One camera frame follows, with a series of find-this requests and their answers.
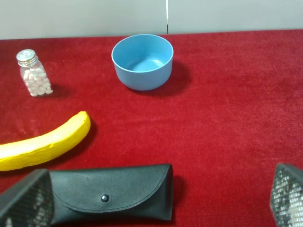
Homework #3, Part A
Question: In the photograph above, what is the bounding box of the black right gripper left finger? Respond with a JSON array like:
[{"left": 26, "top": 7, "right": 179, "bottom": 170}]
[{"left": 0, "top": 169, "right": 54, "bottom": 227}]

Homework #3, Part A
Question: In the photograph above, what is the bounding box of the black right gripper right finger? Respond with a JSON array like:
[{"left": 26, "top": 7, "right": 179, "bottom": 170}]
[{"left": 270, "top": 163, "right": 303, "bottom": 227}]

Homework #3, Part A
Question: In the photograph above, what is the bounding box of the clear pill bottle silver cap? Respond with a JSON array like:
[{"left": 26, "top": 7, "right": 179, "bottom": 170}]
[{"left": 16, "top": 49, "right": 53, "bottom": 97}]

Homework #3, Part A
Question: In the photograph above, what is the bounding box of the yellow banana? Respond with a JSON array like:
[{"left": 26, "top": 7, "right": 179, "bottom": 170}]
[{"left": 0, "top": 111, "right": 91, "bottom": 171}]

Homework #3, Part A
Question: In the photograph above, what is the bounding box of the red table cloth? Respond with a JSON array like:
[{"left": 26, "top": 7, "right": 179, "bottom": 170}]
[{"left": 0, "top": 30, "right": 303, "bottom": 227}]

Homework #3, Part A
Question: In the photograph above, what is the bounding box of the black glasses case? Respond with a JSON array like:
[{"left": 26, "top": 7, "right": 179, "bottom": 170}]
[{"left": 50, "top": 164, "right": 173, "bottom": 224}]

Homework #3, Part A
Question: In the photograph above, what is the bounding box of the blue bowl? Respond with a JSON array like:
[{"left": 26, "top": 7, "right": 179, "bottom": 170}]
[{"left": 111, "top": 34, "right": 174, "bottom": 91}]

